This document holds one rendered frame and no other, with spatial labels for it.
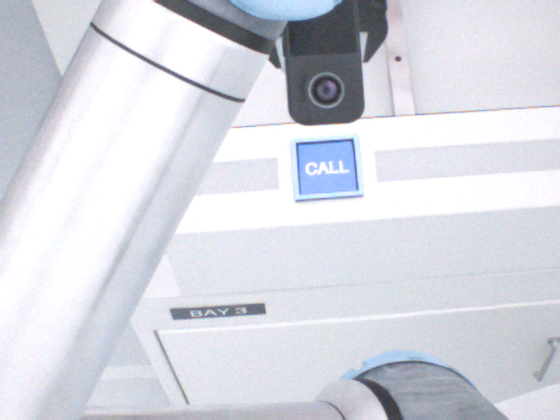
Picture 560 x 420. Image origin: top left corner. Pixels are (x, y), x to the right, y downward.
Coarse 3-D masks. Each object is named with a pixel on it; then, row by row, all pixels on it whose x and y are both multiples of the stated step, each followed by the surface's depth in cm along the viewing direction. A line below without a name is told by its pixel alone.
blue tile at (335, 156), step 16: (320, 144) 103; (336, 144) 103; (304, 160) 103; (320, 160) 103; (336, 160) 103; (352, 160) 102; (304, 176) 102; (320, 176) 102; (336, 176) 102; (352, 176) 102; (304, 192) 101; (320, 192) 101; (336, 192) 101
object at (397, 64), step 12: (396, 0) 123; (396, 12) 122; (396, 24) 121; (396, 36) 121; (384, 48) 124; (396, 48) 120; (396, 60) 120; (396, 72) 119; (408, 72) 119; (396, 84) 118; (408, 84) 118; (396, 96) 118; (408, 96) 118; (396, 108) 117; (408, 108) 117
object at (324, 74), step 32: (352, 0) 73; (288, 32) 73; (320, 32) 73; (352, 32) 73; (288, 64) 73; (320, 64) 73; (352, 64) 74; (288, 96) 74; (320, 96) 73; (352, 96) 74
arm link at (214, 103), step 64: (128, 0) 49; (192, 0) 48; (256, 0) 47; (320, 0) 48; (128, 64) 49; (192, 64) 49; (256, 64) 51; (64, 128) 50; (128, 128) 49; (192, 128) 50; (64, 192) 50; (128, 192) 50; (192, 192) 52; (0, 256) 51; (64, 256) 50; (128, 256) 51; (0, 320) 51; (64, 320) 51; (128, 320) 54; (0, 384) 51; (64, 384) 52
